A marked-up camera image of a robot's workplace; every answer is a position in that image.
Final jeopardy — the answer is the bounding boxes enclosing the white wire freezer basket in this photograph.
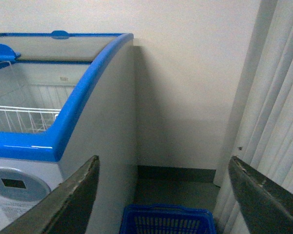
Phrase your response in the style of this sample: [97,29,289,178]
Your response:
[0,60,62,134]

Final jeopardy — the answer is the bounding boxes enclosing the blue lid handle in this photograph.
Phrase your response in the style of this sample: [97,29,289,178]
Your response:
[51,30,70,39]
[0,44,21,61]

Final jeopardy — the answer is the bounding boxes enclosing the white vertical blinds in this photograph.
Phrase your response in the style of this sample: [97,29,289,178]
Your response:
[213,0,293,234]

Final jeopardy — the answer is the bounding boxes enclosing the white blue chest freezer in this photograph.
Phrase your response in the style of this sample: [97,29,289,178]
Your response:
[0,33,137,234]

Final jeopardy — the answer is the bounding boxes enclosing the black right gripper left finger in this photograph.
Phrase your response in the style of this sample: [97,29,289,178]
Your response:
[0,155,100,234]

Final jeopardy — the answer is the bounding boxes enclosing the sliding glass freezer lid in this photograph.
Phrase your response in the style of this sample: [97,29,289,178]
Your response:
[0,35,116,62]

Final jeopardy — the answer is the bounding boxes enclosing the white instruction sticker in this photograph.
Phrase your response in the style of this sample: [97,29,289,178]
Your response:
[0,200,35,221]

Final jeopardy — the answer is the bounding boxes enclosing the oval grey control panel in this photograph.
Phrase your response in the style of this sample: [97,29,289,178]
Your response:
[0,168,51,202]

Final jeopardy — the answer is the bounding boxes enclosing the blue rear lid handle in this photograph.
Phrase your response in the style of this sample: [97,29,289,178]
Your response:
[51,30,70,39]

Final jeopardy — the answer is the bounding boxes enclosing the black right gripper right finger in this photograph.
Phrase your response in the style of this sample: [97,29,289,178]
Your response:
[228,156,293,234]

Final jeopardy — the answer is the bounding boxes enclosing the blue plastic basket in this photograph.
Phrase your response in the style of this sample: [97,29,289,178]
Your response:
[119,204,217,234]

